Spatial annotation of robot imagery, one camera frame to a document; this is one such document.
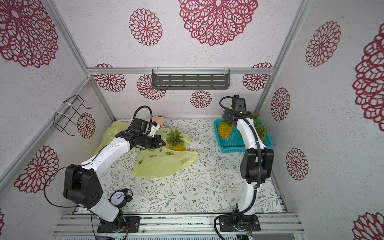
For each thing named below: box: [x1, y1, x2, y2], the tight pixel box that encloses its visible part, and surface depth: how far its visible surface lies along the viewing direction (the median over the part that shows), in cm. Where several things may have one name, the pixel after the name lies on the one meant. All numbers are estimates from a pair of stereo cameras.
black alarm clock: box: [107, 188, 133, 209], surface depth 82 cm
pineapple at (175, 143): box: [166, 128, 185, 152], surface depth 89 cm
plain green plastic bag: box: [93, 121, 130, 157], surface depth 107 cm
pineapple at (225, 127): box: [218, 110, 234, 138], surface depth 99 cm
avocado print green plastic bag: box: [133, 128, 198, 178], surface depth 87 cm
